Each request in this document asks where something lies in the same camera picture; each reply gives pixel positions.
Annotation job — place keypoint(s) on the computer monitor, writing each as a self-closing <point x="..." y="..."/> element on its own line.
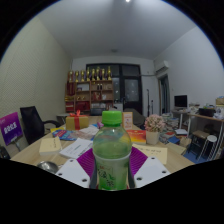
<point x="180" y="100"/>

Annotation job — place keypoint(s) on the blue book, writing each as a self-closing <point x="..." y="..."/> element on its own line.
<point x="64" y="135"/>

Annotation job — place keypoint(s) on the orange red book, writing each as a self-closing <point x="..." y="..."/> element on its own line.
<point x="138" y="136"/>

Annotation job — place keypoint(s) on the black office chair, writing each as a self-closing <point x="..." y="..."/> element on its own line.
<point x="31" y="123"/>

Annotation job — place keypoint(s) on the orange standing card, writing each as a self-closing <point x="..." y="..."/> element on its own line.
<point x="127" y="120"/>

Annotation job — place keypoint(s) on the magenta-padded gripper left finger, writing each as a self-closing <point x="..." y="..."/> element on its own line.
<point x="73" y="172"/>

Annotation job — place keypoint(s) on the potted pink flowers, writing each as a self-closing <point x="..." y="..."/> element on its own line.
<point x="154" y="124"/>

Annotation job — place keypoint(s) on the yellow gift box red ribbon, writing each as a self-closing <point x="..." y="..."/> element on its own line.
<point x="71" y="122"/>

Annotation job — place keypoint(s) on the white paper document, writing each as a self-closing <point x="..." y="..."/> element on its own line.
<point x="76" y="148"/>

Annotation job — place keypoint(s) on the wooden shelf unit with trophies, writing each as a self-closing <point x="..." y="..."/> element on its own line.
<point x="90" y="96"/>

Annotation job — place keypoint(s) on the white round stool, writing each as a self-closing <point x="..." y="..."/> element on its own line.
<point x="211" y="138"/>

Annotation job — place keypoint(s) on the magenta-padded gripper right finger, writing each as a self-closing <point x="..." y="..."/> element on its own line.
<point x="151" y="171"/>

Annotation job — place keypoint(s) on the purple sign board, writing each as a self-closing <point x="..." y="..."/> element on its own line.
<point x="10" y="128"/>

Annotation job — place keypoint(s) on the yellow notepad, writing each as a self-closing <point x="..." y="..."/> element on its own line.
<point x="50" y="145"/>

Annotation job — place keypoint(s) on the white wall air conditioner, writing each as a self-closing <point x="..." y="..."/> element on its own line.
<point x="161" y="66"/>

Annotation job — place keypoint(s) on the small metal bowl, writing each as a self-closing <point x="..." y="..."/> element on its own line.
<point x="47" y="166"/>

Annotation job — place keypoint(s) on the green drink bottle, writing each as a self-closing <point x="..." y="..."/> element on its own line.
<point x="111" y="156"/>

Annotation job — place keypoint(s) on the wooden side desk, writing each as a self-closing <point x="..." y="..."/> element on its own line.
<point x="206" y="118"/>

